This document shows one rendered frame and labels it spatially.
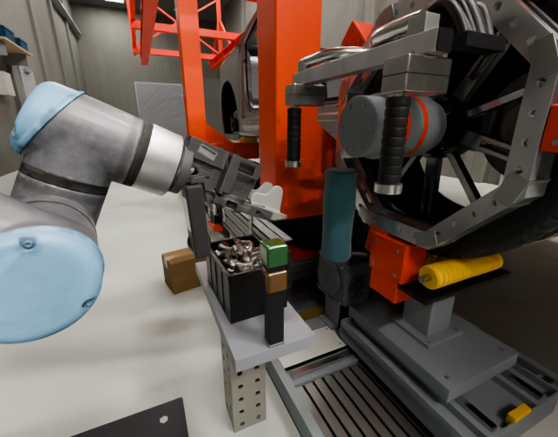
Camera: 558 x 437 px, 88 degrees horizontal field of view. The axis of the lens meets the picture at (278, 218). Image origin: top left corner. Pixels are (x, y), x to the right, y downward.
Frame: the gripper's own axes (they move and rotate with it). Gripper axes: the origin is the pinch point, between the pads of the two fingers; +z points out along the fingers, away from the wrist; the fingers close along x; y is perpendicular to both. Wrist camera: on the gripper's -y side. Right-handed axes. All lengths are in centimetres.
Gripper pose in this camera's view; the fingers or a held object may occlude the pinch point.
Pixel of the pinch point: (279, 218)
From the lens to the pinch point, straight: 53.0
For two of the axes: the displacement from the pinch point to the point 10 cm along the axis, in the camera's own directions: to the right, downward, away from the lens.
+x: -4.9, -2.8, 8.3
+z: 7.9, 2.7, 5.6
